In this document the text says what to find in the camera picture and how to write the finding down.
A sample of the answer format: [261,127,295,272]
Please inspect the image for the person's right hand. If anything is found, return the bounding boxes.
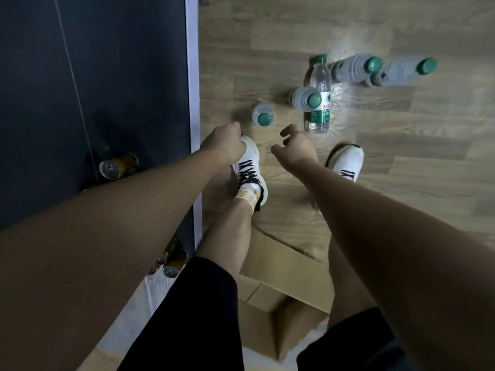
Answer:
[270,124,320,174]

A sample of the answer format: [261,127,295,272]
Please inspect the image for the person's left hand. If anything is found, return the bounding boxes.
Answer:
[200,121,247,166]

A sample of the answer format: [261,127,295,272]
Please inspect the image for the brown cardboard box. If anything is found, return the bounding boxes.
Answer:
[238,227,335,362]

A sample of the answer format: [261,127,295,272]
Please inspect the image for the dark grey metal shelf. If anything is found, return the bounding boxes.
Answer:
[0,0,204,306]

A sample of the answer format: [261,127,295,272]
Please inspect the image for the person's right forearm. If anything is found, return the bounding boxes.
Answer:
[298,162,495,371]

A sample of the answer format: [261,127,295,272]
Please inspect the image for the person's left forearm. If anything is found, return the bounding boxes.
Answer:
[0,148,233,371]

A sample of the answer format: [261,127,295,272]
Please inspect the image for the person's white left shoe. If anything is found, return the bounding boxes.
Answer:
[232,134,269,212]

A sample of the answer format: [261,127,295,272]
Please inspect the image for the person's white shoe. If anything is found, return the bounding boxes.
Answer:
[232,134,269,212]
[326,144,365,183]

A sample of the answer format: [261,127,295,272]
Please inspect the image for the person's white right shoe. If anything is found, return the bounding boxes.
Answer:
[326,144,365,183]

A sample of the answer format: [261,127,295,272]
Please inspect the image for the person's yellow patterned left sock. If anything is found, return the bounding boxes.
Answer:
[235,187,260,213]

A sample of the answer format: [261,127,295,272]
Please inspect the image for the person's left leg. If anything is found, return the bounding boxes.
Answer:
[195,198,254,279]

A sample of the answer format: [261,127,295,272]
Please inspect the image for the person's leg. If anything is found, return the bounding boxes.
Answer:
[326,235,378,329]
[195,198,254,279]

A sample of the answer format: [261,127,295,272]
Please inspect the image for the person's right leg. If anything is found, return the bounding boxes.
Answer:
[326,235,378,329]

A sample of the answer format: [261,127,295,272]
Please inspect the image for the person's black shorts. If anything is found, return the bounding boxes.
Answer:
[118,257,418,371]

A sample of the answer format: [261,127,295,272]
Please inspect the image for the group of small gold cans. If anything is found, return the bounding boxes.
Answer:
[98,152,189,279]

